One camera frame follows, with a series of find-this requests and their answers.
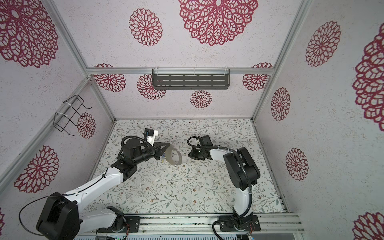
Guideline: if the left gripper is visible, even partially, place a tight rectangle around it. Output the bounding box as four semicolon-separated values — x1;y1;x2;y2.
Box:
133;142;170;165

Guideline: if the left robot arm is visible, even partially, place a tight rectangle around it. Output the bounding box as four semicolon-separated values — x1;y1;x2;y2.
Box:
36;136;170;240

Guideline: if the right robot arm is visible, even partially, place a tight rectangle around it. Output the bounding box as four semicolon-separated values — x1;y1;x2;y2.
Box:
187;135;261;224

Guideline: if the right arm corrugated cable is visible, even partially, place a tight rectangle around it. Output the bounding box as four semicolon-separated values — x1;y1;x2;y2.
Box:
187;136;253;240

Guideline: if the grey slotted wall shelf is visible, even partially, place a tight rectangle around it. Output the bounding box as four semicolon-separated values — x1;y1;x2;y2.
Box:
152;69;231;90

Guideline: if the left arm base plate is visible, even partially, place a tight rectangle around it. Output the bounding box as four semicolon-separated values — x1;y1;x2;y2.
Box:
97;216;141;233

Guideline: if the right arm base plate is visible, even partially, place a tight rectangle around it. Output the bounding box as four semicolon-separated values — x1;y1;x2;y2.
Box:
219;213;261;232

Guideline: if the black wire wall basket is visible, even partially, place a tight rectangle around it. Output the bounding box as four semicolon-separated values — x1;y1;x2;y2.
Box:
53;95;92;136

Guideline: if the aluminium front rail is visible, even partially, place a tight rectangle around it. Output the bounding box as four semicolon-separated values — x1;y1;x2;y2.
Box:
53;213;306;236

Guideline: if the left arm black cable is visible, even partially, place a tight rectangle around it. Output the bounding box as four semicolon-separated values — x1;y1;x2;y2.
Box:
18;191;76;237

